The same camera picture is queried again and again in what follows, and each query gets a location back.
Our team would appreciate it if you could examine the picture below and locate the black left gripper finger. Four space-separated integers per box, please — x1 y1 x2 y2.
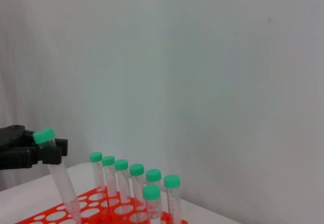
54 138 69 157
41 146 63 165

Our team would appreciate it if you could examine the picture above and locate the green capped test tube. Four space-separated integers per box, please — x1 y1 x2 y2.
101 155 118 197
142 184 163 222
129 163 146 211
89 152 106 193
114 159 131 204
32 127 82 224
164 174 183 224
145 168 163 187

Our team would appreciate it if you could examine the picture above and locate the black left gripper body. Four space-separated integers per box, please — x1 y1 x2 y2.
0 124 43 171

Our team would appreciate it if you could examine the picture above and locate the orange test tube rack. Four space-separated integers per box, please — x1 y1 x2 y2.
14 185 189 224

